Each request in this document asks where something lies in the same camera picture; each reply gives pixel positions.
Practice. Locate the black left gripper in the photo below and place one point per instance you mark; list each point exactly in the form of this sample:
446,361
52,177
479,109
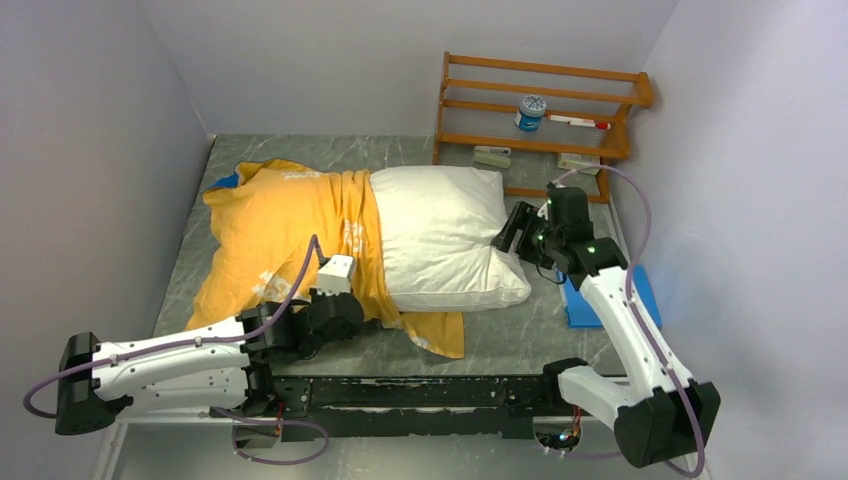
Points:
315,295

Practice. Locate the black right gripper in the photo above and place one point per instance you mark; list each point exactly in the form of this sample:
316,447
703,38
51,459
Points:
523,216

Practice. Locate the white pillow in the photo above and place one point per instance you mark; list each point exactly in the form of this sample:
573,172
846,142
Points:
437,225

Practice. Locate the blue and orange pillowcase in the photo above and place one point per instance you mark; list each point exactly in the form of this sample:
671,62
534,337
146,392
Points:
263,217

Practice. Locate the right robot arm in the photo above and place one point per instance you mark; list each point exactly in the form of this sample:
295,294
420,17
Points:
663,412

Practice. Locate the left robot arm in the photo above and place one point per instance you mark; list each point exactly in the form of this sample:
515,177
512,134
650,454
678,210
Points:
227,364

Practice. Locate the small white box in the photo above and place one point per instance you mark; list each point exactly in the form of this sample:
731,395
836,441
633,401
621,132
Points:
585,164

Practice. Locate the blue foam pad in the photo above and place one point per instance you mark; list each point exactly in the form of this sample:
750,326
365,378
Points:
580,315

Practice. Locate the blue round jar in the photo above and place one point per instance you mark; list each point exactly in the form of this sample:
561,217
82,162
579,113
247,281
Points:
530,113

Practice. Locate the red and white marker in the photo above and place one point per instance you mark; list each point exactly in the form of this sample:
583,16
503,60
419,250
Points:
579,122

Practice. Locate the orange wooden rack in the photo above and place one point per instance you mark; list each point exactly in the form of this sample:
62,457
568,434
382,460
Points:
554,109

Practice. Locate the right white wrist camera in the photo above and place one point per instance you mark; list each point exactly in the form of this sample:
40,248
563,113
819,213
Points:
543,211

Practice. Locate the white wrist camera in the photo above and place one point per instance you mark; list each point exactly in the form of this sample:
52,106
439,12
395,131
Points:
543,211
335,276

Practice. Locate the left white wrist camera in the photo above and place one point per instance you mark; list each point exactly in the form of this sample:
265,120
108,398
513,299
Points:
335,276

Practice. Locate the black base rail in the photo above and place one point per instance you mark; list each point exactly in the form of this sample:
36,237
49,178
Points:
510,406

